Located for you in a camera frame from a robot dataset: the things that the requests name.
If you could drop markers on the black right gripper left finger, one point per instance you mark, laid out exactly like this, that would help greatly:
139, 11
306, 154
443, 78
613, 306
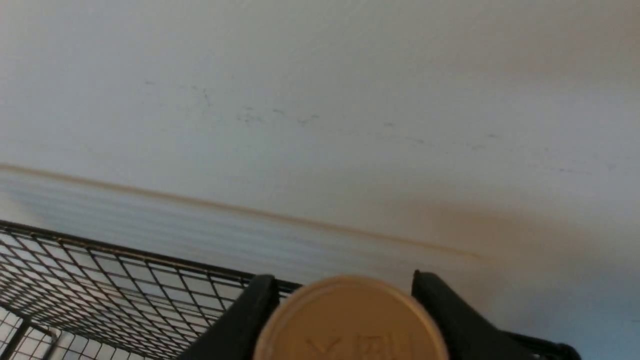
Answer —
235, 334

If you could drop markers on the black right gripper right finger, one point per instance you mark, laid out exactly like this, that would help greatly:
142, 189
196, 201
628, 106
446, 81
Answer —
469, 336

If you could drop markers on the cooking wine bottle yellow label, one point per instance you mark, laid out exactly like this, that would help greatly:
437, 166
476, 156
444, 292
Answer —
350, 318

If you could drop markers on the black wire mesh rack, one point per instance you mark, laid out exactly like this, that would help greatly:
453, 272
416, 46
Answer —
65, 297

